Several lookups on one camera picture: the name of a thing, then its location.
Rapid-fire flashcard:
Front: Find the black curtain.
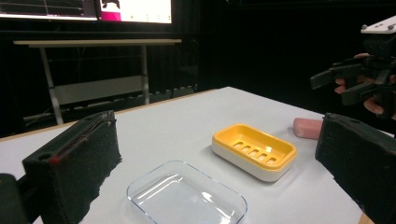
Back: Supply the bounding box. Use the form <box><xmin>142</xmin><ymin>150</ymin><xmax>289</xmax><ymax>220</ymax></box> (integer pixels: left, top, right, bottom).
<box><xmin>172</xmin><ymin>0</ymin><xmax>396</xmax><ymax>132</ymax></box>

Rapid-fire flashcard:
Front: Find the clear plastic soap dish lid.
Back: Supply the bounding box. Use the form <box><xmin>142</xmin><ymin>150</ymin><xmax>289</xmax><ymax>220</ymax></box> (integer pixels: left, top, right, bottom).
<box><xmin>126</xmin><ymin>160</ymin><xmax>249</xmax><ymax>224</ymax></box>

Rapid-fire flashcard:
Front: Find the pink soap bar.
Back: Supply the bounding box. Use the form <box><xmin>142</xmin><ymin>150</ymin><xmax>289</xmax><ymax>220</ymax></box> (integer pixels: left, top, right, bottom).
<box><xmin>292</xmin><ymin>117</ymin><xmax>324</xmax><ymax>140</ymax></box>

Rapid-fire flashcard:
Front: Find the monitor with dark screen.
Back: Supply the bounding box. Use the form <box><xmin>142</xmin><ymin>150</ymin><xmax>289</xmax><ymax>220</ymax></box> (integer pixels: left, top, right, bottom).
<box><xmin>0</xmin><ymin>0</ymin><xmax>99</xmax><ymax>22</ymax></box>

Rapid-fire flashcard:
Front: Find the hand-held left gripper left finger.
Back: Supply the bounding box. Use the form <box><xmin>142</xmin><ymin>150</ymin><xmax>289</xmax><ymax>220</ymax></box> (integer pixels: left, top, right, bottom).
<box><xmin>21</xmin><ymin>110</ymin><xmax>122</xmax><ymax>224</ymax></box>

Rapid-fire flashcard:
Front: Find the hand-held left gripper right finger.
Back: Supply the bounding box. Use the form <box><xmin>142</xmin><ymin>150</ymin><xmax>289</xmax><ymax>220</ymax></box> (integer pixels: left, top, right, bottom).
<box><xmin>315</xmin><ymin>112</ymin><xmax>396</xmax><ymax>224</ymax></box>

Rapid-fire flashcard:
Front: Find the yellow and white soap dish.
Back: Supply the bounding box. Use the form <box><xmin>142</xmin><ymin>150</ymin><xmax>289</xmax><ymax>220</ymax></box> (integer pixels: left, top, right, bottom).
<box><xmin>211</xmin><ymin>123</ymin><xmax>298</xmax><ymax>183</ymax></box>

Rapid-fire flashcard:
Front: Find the monitor with white pink screen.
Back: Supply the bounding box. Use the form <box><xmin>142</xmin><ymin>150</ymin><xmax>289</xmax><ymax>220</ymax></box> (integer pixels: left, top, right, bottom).
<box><xmin>98</xmin><ymin>0</ymin><xmax>173</xmax><ymax>25</ymax></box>

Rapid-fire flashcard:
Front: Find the white desk with metal legs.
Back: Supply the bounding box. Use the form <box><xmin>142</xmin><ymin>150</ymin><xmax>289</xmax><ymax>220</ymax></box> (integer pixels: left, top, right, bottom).
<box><xmin>13</xmin><ymin>38</ymin><xmax>183</xmax><ymax>126</ymax></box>

